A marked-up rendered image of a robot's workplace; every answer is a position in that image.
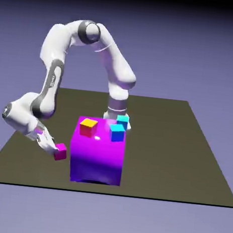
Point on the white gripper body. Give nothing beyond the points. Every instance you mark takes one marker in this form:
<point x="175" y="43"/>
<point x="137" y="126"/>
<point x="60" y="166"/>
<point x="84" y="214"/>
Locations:
<point x="44" y="139"/>

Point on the small magenta cube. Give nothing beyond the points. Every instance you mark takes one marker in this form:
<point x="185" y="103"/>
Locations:
<point x="60" y="152"/>

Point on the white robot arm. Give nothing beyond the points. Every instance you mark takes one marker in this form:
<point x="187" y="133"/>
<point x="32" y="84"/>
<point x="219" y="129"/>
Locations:
<point x="55" y="47"/>

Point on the small orange cube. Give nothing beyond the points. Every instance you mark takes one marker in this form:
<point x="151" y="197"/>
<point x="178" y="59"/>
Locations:
<point x="88" y="127"/>

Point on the small blue cube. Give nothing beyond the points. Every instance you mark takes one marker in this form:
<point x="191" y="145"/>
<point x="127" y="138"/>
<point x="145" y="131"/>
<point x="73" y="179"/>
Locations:
<point x="117" y="133"/>

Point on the small cyan cube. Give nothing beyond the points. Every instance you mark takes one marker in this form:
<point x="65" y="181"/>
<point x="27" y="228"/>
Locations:
<point x="123" y="120"/>

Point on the large magenta box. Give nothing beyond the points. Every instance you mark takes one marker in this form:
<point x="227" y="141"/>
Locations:
<point x="96" y="156"/>

